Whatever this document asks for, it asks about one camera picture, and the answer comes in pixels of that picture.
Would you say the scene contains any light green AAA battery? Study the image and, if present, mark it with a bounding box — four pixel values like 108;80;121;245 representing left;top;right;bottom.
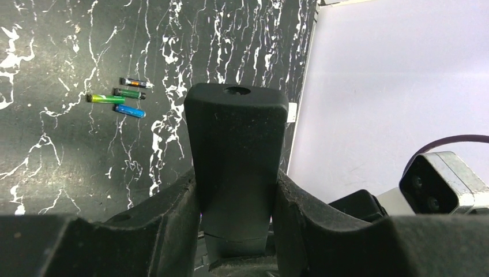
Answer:
87;94;125;104

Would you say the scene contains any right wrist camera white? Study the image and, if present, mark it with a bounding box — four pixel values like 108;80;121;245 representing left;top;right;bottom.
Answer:
378;151;488;216

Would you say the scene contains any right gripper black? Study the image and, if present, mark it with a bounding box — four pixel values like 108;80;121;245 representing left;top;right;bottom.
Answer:
329;189;388;222

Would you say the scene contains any black remote control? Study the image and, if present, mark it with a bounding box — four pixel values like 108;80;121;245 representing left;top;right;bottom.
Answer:
184;83;289;262

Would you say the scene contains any blue AAA battery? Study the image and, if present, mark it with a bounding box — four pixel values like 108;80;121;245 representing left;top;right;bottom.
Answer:
114;104;146;118

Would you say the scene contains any black orange AAA battery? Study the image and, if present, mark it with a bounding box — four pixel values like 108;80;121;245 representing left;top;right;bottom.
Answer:
119;77;154;89

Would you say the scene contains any dark green AAA battery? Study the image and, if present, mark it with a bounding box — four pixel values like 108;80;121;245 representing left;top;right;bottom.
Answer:
113;88;146;100

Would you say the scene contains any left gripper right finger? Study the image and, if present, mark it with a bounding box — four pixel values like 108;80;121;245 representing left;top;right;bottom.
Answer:
272;173;488;276

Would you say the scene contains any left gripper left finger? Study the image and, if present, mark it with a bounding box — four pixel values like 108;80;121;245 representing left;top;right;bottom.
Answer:
1;171;200;276

